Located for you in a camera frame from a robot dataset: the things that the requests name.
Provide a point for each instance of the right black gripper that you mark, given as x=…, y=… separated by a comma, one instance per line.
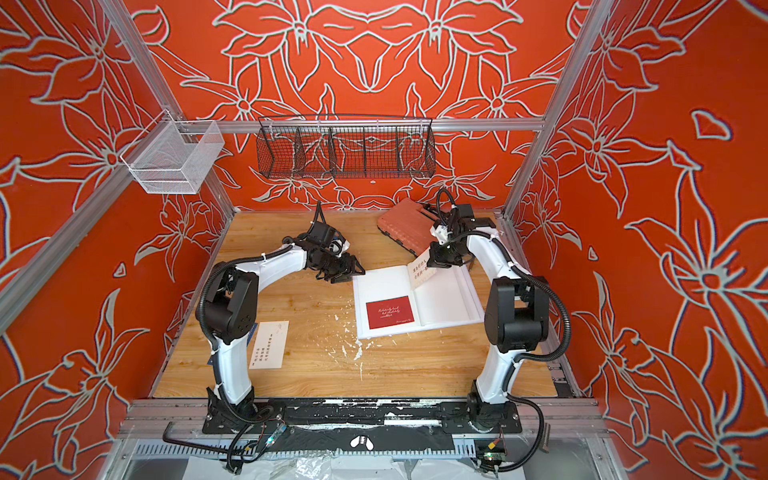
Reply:
x=440, y=257

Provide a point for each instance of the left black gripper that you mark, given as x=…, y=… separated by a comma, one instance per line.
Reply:
x=348, y=268

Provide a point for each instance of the white photo album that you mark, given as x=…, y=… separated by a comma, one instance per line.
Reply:
x=448, y=299

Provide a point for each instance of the red photo card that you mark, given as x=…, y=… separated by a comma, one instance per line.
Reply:
x=389, y=312

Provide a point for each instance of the white card red text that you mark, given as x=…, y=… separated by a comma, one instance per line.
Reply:
x=420, y=270

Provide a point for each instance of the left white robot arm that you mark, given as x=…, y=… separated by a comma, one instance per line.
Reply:
x=227, y=312

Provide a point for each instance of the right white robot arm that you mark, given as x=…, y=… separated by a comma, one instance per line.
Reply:
x=516, y=318

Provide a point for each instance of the orange plastic tool case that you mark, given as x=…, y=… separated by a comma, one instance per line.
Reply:
x=408, y=224

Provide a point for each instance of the cream card small text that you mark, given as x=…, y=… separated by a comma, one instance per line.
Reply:
x=268, y=345

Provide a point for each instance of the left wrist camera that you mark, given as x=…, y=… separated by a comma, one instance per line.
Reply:
x=328, y=238

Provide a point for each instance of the black wire wall basket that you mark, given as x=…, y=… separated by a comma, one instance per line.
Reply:
x=345, y=147

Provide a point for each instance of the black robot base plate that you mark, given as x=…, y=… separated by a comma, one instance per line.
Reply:
x=454, y=416

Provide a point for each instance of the clear mesh wall basket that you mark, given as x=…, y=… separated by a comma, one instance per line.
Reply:
x=170, y=159

